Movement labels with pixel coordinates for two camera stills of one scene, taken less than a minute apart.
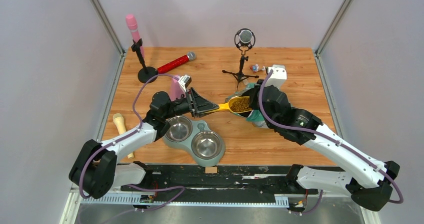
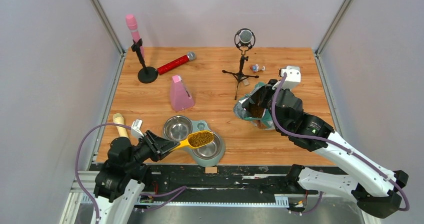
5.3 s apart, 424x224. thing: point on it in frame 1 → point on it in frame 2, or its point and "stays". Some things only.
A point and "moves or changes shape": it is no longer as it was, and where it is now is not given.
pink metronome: [176, 90] stays
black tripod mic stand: [240, 76] stays
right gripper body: [253, 101] → [269, 90]
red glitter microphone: [191, 56] stays
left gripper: [199, 105] → [159, 147]
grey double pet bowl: [207, 145] stays
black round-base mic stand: [145, 73] stays
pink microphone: [132, 25] stays
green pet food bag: [255, 117] moves or changes shape
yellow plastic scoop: [237, 104] → [196, 139]
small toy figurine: [255, 68] stays
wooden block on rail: [211, 170] stays
